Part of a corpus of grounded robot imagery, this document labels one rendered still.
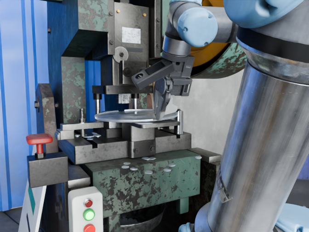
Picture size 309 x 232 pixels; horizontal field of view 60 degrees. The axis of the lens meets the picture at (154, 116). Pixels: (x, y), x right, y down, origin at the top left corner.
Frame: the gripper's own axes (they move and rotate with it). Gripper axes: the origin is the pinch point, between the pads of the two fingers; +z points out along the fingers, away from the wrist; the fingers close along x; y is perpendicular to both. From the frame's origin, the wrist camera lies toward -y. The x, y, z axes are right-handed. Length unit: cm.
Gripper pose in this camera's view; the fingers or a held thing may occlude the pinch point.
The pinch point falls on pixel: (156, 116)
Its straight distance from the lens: 81.1
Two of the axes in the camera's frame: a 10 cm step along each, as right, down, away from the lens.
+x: -3.4, -5.2, 7.9
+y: 9.3, -0.4, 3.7
